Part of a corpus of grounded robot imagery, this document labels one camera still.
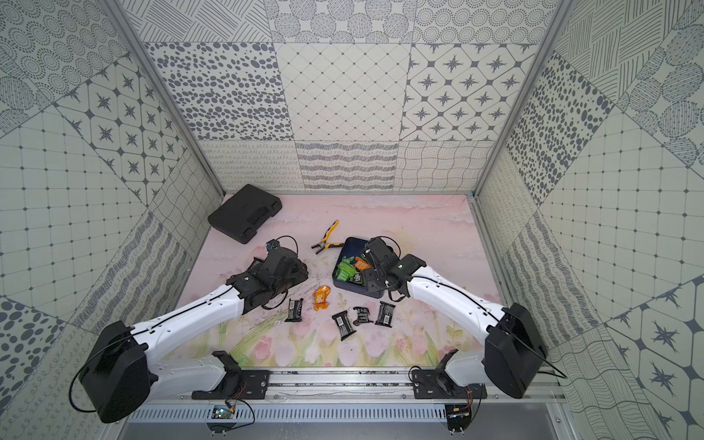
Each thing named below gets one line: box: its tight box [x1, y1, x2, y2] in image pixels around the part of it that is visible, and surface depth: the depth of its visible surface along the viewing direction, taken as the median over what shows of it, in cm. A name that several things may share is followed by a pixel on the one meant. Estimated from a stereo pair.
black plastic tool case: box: [207, 184, 284, 244], surface depth 111 cm
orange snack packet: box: [313, 285, 331, 311], surface depth 91 cm
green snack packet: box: [336, 255, 357, 282], surface depth 95 cm
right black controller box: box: [444, 403, 472, 437], surface depth 73 cm
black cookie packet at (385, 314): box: [374, 300, 396, 329], surface depth 88 cm
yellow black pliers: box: [311, 219, 345, 255], surface depth 106 cm
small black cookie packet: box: [352, 306, 374, 327], surface depth 87 cm
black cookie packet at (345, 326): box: [331, 309, 357, 341], surface depth 85 cm
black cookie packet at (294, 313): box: [284, 297, 304, 322], surface depth 88 cm
